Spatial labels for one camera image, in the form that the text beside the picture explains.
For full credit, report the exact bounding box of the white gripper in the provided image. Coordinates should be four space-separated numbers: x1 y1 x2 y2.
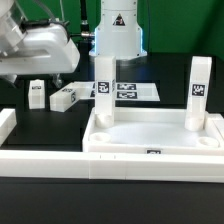
0 22 80 89

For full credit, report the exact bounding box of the white desk tabletop tray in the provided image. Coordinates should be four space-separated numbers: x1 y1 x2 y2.
82 107 224 156

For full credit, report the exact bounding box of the white U-shaped obstacle fence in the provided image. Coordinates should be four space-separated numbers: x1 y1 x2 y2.
0 108 224 184

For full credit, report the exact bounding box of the white fiducial marker sheet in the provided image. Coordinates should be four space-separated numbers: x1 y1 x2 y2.
73 81 160 102

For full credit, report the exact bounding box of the black cable with connector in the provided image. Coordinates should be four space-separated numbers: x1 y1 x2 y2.
68 0 98 39

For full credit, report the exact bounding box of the thin white cable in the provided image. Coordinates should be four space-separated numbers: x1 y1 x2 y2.
59 0 66 22

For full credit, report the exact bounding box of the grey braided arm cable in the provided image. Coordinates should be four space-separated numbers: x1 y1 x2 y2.
33 0 56 22

